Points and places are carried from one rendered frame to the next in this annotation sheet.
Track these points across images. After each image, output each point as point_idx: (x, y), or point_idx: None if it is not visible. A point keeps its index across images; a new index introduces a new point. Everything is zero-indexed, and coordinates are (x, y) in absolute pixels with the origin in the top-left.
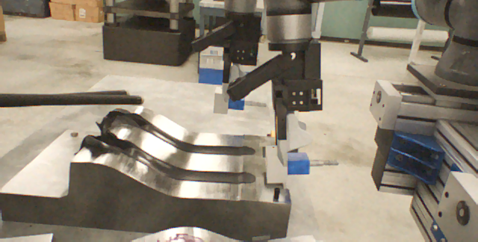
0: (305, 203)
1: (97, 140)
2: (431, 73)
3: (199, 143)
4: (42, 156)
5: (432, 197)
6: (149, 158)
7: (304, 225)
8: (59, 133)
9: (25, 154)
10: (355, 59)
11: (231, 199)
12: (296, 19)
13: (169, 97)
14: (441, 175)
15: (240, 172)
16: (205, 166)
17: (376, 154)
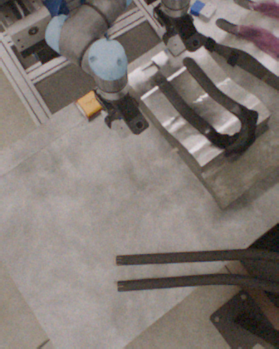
0: (145, 57)
1: (256, 110)
2: None
3: (174, 112)
4: (258, 176)
5: (70, 12)
6: (224, 105)
7: (164, 48)
8: (213, 245)
9: (248, 226)
10: None
11: (209, 56)
12: None
13: (76, 256)
14: (68, 0)
15: (186, 67)
16: (194, 87)
17: (38, 55)
